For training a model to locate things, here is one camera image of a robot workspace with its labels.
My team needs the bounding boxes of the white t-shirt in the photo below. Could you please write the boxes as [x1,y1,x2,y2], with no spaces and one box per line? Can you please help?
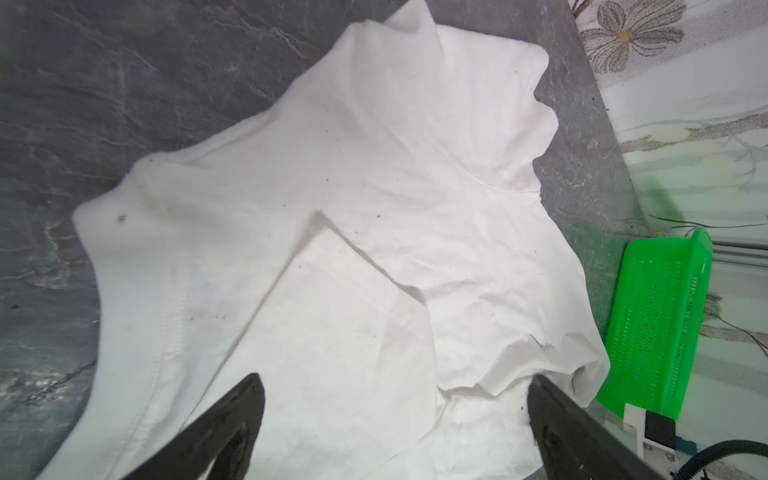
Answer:
[42,1,609,479]

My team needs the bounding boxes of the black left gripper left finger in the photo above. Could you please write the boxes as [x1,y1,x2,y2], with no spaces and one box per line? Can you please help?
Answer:
[125,373,265,480]

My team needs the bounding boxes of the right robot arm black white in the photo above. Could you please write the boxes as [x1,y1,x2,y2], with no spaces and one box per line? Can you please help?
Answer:
[672,440,768,480]

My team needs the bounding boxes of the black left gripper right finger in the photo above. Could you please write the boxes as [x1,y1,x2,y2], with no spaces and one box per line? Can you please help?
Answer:
[527,375,661,480]

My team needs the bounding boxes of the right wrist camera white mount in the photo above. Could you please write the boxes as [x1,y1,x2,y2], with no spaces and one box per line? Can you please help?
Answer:
[623,403,698,478]

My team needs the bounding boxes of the green plastic laundry basket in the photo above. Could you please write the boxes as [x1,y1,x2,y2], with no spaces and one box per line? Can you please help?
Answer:
[598,227,713,420]

